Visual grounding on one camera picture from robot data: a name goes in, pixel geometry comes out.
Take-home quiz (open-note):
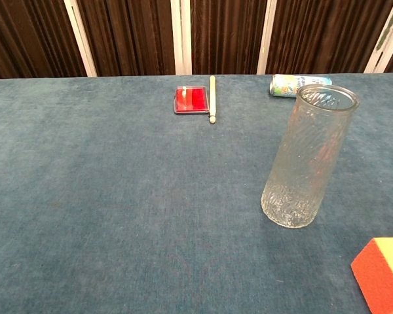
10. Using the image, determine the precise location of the clear textured glass vase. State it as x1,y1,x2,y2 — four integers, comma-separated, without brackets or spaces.
261,84,361,229

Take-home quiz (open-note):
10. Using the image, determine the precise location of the red ink pad case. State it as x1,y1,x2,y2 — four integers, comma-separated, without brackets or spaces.
174,85,209,115

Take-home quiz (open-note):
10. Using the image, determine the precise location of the cream wooden stick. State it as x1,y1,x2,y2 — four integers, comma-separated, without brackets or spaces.
208,75,217,125

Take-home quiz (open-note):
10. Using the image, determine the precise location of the blue velvet tablecloth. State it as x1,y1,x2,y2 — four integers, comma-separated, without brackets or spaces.
0,73,393,314

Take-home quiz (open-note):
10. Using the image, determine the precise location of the printed light blue drink can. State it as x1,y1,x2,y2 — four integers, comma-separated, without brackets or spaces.
269,73,333,98

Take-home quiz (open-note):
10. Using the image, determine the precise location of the dark brown curtain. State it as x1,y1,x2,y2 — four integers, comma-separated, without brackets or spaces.
0,0,393,80

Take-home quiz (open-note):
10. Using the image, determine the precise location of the orange yellow sponge block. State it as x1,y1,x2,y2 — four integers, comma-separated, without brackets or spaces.
350,237,393,314

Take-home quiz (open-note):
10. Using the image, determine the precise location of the white metal frame post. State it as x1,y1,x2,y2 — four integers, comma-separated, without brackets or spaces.
363,0,393,74
170,0,193,76
63,0,98,78
256,0,278,75

